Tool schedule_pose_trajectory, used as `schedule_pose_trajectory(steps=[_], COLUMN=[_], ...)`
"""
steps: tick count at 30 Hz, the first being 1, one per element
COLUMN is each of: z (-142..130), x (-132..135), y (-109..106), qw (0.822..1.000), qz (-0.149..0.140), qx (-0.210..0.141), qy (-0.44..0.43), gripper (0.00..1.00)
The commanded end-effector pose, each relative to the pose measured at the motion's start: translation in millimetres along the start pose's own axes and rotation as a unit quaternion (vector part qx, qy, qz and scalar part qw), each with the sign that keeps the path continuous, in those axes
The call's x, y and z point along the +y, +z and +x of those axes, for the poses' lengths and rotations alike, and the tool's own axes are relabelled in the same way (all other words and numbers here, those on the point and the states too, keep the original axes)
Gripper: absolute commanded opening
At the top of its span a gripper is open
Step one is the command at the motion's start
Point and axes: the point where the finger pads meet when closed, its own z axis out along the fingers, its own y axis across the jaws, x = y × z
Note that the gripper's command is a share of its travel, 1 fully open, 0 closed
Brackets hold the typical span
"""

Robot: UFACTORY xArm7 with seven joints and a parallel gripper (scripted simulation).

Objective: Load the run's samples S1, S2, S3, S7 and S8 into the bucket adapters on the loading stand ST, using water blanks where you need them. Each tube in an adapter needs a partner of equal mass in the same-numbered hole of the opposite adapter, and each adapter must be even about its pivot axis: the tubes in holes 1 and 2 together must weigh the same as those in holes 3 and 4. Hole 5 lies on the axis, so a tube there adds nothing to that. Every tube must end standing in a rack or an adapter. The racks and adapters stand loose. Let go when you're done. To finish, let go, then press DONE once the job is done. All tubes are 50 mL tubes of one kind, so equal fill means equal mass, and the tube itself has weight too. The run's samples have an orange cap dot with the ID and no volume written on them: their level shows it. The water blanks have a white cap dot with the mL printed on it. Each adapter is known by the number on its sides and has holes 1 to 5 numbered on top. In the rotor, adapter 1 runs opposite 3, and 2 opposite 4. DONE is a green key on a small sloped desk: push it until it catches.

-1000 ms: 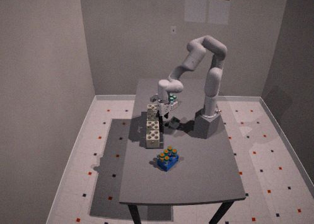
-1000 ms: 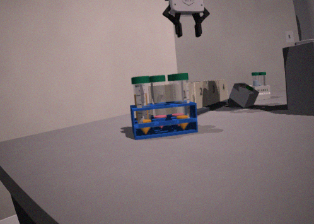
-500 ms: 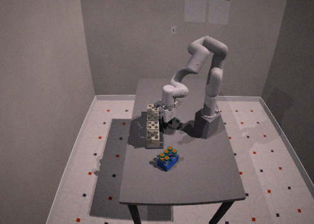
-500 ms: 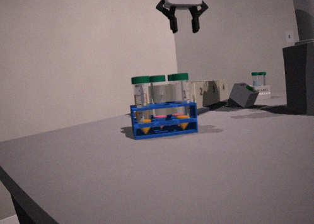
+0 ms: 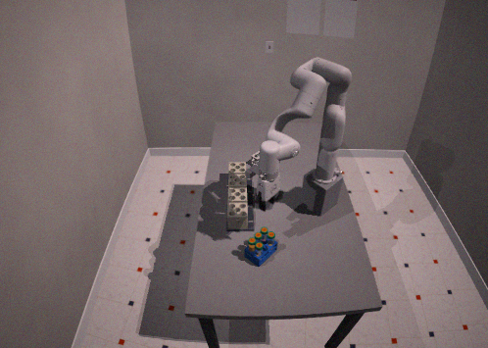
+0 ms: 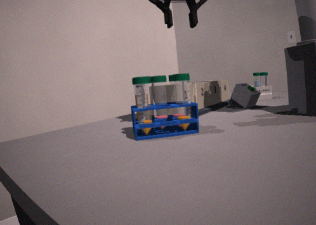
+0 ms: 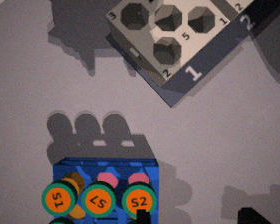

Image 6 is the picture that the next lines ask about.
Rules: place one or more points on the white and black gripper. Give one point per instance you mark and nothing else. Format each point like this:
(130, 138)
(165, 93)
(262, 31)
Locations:
(168, 19)

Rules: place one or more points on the white tube rack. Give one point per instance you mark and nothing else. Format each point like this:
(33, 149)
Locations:
(266, 92)

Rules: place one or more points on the blue tube rack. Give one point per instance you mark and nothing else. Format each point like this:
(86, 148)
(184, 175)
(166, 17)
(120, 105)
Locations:
(168, 131)

